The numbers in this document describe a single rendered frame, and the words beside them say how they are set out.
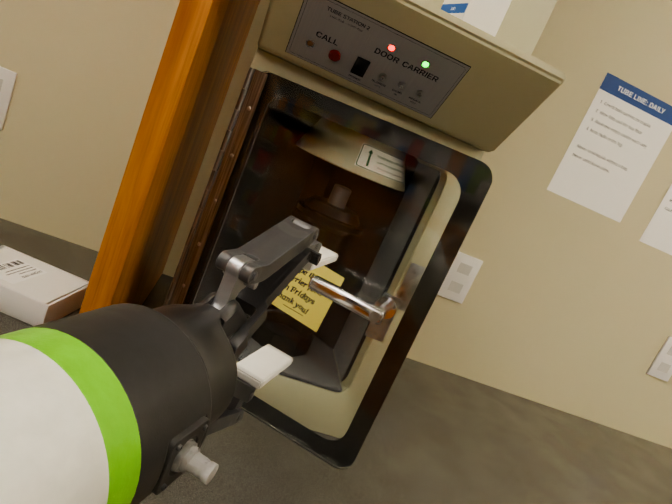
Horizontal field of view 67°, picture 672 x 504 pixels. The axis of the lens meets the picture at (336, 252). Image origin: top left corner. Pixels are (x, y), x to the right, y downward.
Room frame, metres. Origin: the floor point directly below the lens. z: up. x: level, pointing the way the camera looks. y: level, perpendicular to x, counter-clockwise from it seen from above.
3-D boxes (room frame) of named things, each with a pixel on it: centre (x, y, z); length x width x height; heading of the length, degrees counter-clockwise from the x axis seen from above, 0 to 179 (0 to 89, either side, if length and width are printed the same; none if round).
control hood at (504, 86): (0.62, 0.02, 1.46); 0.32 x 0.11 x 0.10; 102
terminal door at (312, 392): (0.59, 0.03, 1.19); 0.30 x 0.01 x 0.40; 75
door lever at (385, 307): (0.54, -0.04, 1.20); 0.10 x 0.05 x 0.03; 75
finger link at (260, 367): (0.42, 0.02, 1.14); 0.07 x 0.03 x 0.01; 166
